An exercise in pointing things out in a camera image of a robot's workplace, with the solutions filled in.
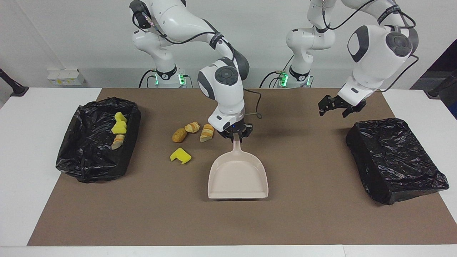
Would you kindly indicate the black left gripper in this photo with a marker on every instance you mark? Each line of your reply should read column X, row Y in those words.
column 339, row 101

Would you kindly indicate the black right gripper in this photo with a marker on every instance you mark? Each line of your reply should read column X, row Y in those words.
column 244, row 129

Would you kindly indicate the beige plastic dustpan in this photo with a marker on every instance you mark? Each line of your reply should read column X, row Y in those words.
column 237, row 178

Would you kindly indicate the small golden croissant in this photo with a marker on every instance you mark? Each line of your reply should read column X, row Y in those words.
column 192, row 127

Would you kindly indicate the notched yellow sponge piece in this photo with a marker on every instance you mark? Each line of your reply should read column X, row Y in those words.
column 182, row 155

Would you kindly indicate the round brown bread roll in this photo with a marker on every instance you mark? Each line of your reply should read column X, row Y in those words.
column 179, row 135

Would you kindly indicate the small yellow sponge piece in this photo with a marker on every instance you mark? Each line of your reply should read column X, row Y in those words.
column 120, row 117

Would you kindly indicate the green and yellow sponge piece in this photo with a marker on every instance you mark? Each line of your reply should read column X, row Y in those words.
column 119, row 127

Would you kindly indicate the pale pastry piece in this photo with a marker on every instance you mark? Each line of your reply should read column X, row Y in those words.
column 117, row 141

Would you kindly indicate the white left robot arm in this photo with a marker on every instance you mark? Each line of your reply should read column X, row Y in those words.
column 375, row 64

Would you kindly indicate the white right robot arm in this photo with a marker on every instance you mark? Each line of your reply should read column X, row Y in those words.
column 225, row 92

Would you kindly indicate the bin wrapped in black bag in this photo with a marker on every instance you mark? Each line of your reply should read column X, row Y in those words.
column 392, row 160

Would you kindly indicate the open bin with black bag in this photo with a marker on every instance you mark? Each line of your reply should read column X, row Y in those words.
column 89, row 150

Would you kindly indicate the striped croissant piece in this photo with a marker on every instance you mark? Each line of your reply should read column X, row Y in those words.
column 206, row 135

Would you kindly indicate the black stand foot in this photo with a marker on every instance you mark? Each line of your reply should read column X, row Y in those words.
column 18, row 91
column 433, row 93

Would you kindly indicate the brown table mat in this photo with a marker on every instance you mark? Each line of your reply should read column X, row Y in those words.
column 160, row 207

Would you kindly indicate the white wall socket box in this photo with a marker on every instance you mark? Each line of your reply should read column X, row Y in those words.
column 66, row 77

